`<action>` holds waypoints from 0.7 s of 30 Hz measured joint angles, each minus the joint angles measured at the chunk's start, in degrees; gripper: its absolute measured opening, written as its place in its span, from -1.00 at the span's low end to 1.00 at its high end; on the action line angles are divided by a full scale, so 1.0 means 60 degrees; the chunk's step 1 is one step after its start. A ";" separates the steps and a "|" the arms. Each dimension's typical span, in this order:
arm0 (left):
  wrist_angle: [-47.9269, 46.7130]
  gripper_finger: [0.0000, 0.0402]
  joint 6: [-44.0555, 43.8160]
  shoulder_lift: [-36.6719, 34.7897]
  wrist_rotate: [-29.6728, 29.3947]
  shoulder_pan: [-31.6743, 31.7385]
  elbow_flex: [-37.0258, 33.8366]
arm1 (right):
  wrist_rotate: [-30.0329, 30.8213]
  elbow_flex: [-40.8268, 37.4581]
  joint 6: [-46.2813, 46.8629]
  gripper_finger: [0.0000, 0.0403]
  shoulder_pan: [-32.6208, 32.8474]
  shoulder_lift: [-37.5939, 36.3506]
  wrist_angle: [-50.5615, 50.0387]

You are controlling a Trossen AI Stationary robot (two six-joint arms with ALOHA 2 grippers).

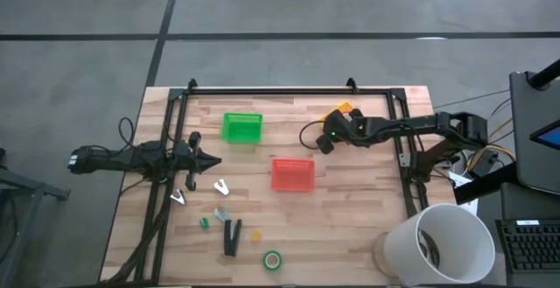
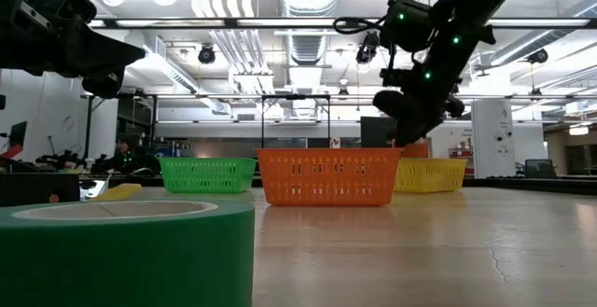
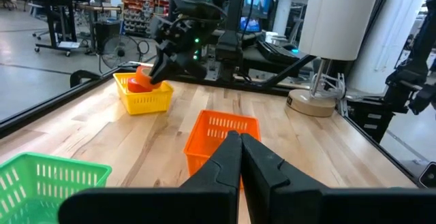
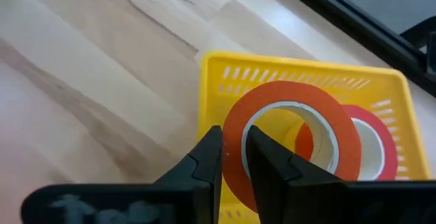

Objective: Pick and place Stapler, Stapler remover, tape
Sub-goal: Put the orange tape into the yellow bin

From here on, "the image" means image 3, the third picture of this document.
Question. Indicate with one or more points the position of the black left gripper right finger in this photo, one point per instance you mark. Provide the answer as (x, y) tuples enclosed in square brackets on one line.
[(272, 196)]

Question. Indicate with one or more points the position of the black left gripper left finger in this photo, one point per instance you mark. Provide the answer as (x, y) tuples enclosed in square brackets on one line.
[(211, 196)]

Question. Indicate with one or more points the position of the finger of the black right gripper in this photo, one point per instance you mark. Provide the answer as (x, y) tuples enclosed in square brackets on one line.
[(160, 69), (192, 69)]

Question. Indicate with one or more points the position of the orange tape roll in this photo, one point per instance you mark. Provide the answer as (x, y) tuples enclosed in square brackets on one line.
[(142, 76)]

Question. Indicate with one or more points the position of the yellow plastic basket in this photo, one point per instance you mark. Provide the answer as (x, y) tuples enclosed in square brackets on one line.
[(150, 103)]

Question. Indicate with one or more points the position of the black floor fan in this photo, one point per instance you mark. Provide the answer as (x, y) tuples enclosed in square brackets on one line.
[(119, 52)]

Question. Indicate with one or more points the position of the shelf with parts bins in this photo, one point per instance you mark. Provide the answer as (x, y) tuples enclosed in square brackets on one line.
[(139, 13)]

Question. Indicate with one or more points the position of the orange plastic basket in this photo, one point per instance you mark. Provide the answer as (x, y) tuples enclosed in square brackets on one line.
[(201, 145)]

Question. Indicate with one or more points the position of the black box speaker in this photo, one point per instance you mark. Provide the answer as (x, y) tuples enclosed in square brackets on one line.
[(106, 35)]

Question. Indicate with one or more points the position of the black computer keyboard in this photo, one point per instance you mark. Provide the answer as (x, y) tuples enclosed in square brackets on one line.
[(277, 52)]

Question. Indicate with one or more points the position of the computer mouse cyan light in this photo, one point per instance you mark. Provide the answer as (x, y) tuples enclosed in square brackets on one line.
[(293, 49)]

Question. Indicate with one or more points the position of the black rolling desk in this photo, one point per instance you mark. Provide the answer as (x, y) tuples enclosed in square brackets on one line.
[(61, 16)]

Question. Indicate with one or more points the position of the black drawer unit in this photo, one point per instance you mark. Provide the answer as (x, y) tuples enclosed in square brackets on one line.
[(369, 122)]

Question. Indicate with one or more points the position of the green plastic basket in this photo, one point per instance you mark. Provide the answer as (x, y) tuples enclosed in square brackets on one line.
[(51, 159)]

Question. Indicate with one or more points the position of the white shade table lamp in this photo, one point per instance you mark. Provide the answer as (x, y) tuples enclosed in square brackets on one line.
[(335, 16)]

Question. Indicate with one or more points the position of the black smartphone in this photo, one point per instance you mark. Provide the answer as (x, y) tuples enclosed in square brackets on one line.
[(429, 174)]

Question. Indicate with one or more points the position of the black frame clamp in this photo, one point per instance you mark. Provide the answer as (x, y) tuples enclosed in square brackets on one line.
[(80, 77)]

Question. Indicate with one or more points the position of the black table frame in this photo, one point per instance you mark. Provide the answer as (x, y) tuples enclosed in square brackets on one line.
[(41, 106)]

